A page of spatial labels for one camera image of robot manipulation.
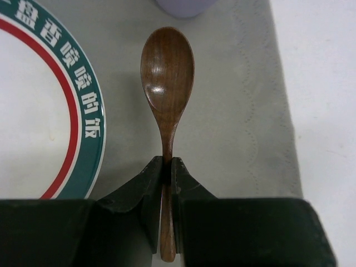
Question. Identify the grey cloth placemat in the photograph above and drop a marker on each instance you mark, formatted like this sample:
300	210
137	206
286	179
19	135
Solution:
235	136

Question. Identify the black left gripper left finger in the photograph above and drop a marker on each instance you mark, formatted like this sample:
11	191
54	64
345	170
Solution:
120	229

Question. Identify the brown wooden spoon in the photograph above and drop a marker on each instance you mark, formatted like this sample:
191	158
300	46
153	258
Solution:
167	76

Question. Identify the purple cup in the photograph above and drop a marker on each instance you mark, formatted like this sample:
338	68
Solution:
185	8

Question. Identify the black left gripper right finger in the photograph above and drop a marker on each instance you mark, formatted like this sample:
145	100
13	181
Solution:
262	231

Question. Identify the white plate green red rim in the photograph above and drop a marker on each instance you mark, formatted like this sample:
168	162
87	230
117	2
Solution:
53	125

